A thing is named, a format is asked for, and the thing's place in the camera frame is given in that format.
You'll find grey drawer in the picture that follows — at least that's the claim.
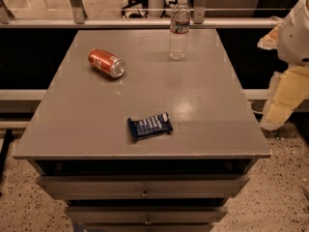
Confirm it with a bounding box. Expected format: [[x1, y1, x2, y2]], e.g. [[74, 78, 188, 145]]
[[38, 174, 249, 200], [66, 206, 227, 225]]

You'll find middle grey drawer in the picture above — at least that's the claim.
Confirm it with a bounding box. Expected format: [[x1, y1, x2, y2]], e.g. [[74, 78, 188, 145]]
[[66, 206, 227, 225]]

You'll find top grey drawer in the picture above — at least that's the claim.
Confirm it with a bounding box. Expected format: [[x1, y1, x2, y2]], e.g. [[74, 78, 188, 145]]
[[38, 174, 249, 200]]

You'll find red coke can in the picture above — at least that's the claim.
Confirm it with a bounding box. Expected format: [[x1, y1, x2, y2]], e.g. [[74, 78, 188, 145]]
[[88, 48, 126, 78]]

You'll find metal railing frame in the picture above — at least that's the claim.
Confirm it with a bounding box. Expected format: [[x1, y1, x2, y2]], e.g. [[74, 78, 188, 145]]
[[0, 0, 297, 29]]

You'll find blue snack bar wrapper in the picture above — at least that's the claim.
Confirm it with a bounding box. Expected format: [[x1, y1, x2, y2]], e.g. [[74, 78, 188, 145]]
[[127, 112, 173, 140]]

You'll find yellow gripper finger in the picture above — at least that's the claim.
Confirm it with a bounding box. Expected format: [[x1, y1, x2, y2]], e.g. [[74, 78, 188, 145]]
[[260, 66, 309, 131], [257, 25, 280, 50]]

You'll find clear plastic water bottle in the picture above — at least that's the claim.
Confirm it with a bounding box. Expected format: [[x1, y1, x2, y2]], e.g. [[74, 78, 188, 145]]
[[169, 0, 191, 60]]

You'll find grey drawer cabinet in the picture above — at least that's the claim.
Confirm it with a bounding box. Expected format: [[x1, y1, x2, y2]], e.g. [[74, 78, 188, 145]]
[[15, 29, 270, 232]]

